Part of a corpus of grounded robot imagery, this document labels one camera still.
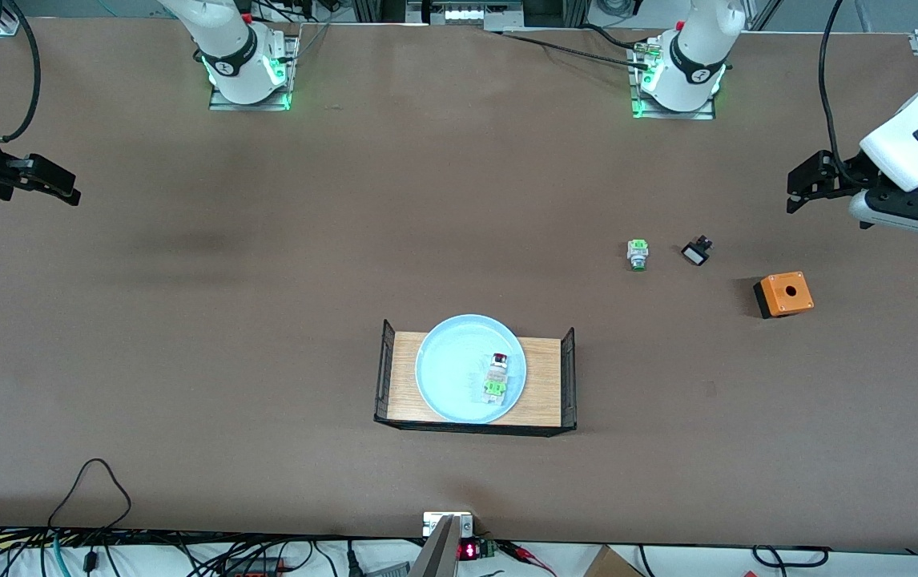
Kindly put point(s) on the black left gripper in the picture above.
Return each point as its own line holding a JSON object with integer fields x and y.
{"x": 841, "y": 181}

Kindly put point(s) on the red push button switch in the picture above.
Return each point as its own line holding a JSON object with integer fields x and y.
{"x": 496, "y": 378}

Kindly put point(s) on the light blue round plate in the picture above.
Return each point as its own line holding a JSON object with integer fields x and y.
{"x": 451, "y": 377}

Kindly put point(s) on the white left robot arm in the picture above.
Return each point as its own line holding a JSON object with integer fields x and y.
{"x": 695, "y": 64}

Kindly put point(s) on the black rectangular white-faced button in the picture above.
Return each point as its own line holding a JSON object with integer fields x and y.
{"x": 696, "y": 253}

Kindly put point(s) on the wooden tray black mesh sides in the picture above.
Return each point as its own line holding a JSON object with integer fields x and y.
{"x": 543, "y": 385}

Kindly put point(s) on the brown cardboard piece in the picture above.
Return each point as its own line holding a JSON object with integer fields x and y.
{"x": 611, "y": 563}

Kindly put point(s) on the red LED display module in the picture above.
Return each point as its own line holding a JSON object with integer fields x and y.
{"x": 471, "y": 550}

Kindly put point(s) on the orange button enclosure box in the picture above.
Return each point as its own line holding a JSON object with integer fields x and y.
{"x": 786, "y": 293}

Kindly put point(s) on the green push button switch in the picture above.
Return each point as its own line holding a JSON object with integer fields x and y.
{"x": 638, "y": 253}

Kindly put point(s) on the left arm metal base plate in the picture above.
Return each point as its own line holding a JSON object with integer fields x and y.
{"x": 637, "y": 104}

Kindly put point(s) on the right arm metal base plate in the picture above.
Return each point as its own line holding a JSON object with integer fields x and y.
{"x": 287, "y": 92}

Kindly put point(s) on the metal frame light strip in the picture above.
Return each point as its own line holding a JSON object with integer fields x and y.
{"x": 463, "y": 14}

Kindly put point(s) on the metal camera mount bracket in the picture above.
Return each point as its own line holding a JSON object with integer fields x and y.
{"x": 439, "y": 545}

